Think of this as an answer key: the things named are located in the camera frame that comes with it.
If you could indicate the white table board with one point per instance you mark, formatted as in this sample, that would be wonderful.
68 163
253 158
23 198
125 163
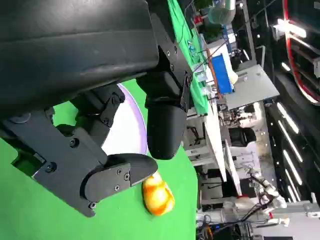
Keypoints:
215 140

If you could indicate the pale green round container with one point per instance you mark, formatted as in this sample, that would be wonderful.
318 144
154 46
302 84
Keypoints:
221 11

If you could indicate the black office chair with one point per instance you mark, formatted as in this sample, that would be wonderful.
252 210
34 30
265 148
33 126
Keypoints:
241 137

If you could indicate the red curved tube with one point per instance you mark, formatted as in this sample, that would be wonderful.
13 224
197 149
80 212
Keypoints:
292 62

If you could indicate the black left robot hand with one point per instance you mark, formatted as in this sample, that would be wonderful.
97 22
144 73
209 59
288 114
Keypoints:
75 37

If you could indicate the bright white lamp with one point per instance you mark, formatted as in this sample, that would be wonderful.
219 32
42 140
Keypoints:
291 28

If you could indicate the lilac plate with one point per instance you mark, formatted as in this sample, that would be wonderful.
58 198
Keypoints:
127 130

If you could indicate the green table cloth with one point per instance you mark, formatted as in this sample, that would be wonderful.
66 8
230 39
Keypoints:
50 220

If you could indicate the blue box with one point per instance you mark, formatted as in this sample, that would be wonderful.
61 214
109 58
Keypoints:
221 75

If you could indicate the grey desk top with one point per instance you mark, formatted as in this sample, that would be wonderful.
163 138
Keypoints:
257 87

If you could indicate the orange and white bread roll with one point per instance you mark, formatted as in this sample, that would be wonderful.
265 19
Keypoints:
157 197

